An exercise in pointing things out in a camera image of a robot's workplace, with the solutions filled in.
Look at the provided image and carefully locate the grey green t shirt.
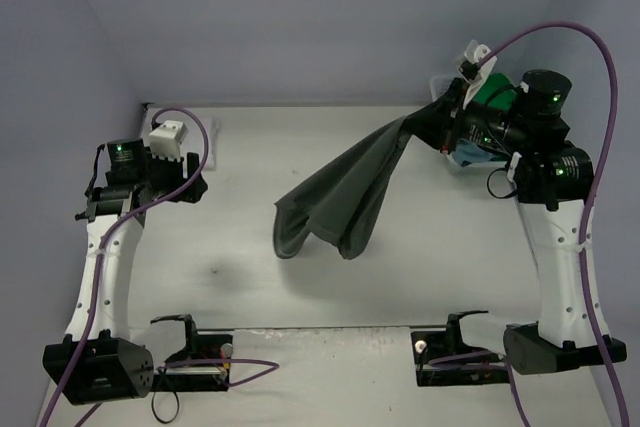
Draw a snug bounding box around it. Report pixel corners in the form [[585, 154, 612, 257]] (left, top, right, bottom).
[[272, 96, 454, 262]]

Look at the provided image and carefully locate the white t shirt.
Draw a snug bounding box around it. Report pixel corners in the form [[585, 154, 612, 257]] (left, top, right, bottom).
[[205, 117, 221, 171]]

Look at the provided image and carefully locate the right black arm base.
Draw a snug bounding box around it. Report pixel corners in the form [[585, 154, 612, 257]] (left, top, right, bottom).
[[410, 310, 509, 387]]

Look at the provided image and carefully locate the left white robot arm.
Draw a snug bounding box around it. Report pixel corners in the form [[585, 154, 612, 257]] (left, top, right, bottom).
[[43, 135, 208, 406]]

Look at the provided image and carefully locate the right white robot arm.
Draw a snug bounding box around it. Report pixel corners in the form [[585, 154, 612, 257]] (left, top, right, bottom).
[[428, 70, 627, 375]]

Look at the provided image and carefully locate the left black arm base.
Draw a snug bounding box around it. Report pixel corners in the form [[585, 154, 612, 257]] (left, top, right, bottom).
[[145, 314, 233, 393]]

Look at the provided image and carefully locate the blue t shirt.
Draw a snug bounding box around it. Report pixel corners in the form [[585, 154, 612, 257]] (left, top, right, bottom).
[[450, 140, 501, 168]]

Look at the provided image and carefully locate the white laundry basket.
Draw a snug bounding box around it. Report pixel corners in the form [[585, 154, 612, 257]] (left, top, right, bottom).
[[429, 74, 472, 170]]

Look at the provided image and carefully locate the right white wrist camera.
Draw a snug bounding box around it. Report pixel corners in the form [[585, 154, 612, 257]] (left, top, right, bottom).
[[455, 40, 497, 110]]

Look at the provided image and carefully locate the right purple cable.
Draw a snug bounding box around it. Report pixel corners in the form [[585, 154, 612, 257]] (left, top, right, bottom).
[[427, 21, 631, 427]]

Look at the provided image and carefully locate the purple cable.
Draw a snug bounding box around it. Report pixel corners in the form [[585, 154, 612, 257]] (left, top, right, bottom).
[[37, 107, 280, 427], [427, 21, 631, 427]]

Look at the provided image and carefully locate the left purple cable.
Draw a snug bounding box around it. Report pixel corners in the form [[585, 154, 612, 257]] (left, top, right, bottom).
[[37, 107, 280, 427]]

